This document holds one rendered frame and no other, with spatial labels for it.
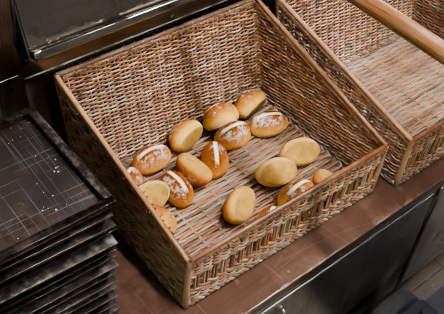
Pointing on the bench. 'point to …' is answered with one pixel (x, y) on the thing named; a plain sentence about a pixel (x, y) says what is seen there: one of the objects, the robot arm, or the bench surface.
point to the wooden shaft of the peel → (389, 17)
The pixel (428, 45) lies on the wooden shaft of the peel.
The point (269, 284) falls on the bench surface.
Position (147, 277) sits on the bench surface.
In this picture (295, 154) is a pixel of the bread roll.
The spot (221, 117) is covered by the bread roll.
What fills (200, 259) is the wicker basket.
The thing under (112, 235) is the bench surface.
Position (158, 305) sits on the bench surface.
